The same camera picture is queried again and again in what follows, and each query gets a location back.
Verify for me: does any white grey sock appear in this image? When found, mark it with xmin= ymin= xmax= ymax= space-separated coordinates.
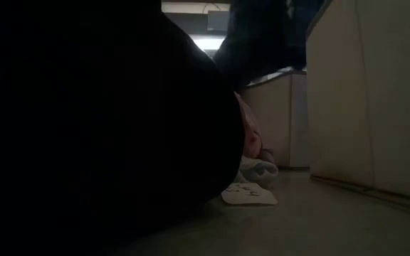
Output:
xmin=235 ymin=155 xmax=280 ymax=188

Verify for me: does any beige fabric bin with label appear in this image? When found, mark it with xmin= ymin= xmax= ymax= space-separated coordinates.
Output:
xmin=239 ymin=69 xmax=312 ymax=170

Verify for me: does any beige cardboard box wall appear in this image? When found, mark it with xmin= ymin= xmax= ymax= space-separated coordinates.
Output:
xmin=305 ymin=0 xmax=410 ymax=214

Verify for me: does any grey ceiling box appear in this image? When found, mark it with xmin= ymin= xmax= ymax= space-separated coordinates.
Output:
xmin=206 ymin=9 xmax=231 ymax=32

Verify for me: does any bright ceiling light panel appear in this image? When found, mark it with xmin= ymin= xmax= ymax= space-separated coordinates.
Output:
xmin=189 ymin=34 xmax=227 ymax=53

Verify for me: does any pink cloth garment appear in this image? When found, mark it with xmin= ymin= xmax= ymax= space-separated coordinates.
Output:
xmin=233 ymin=91 xmax=275 ymax=164

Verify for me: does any large black cloth garment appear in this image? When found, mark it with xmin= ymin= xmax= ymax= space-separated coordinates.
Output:
xmin=0 ymin=0 xmax=247 ymax=256

